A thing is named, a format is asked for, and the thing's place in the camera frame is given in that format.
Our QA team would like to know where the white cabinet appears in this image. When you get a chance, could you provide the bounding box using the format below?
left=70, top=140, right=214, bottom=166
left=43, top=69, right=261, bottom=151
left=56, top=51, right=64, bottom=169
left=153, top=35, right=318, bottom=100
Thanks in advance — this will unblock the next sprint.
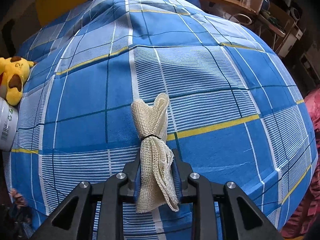
left=277, top=27, right=304, bottom=58

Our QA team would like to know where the yellow bear plush red shirt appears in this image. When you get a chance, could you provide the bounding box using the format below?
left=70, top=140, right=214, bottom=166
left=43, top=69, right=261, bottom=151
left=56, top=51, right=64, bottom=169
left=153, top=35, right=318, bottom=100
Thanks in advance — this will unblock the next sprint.
left=0, top=56, right=35, bottom=106

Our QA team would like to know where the white fan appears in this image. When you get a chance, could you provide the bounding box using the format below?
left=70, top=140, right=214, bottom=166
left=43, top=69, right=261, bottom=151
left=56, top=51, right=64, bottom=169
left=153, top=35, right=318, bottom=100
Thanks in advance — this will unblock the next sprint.
left=290, top=6, right=302, bottom=19

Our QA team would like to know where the yellow and blue headboard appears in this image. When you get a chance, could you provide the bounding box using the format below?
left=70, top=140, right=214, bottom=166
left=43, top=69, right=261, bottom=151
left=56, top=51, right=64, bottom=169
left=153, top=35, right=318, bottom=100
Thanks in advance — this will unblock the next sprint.
left=1, top=0, right=150, bottom=50

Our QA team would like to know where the large white tin can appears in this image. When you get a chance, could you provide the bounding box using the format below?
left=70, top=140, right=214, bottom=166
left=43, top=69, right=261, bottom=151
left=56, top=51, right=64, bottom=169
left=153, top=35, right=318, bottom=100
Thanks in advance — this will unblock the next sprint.
left=0, top=97, right=19, bottom=152

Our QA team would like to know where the beige mesh cloth bundle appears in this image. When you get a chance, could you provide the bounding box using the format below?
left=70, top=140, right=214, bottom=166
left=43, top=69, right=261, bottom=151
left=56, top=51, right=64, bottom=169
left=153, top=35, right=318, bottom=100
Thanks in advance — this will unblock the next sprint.
left=131, top=92, right=180, bottom=213

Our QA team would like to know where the blue plaid blanket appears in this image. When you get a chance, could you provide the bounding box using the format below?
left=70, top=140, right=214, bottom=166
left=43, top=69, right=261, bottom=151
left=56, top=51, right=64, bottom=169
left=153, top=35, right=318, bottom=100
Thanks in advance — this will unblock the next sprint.
left=5, top=0, right=319, bottom=240

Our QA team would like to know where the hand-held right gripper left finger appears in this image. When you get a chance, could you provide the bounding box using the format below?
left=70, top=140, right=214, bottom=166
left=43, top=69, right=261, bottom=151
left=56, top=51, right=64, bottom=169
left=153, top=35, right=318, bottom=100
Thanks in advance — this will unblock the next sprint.
left=30, top=161, right=140, bottom=240

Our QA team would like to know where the wooden chair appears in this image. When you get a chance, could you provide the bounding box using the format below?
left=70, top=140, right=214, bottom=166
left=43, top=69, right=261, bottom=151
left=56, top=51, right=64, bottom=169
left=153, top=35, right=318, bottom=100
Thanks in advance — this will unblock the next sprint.
left=259, top=2, right=297, bottom=39

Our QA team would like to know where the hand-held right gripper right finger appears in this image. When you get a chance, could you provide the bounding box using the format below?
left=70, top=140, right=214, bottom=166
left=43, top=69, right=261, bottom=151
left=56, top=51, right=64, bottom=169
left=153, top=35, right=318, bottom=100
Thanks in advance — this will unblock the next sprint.
left=172, top=149, right=283, bottom=240

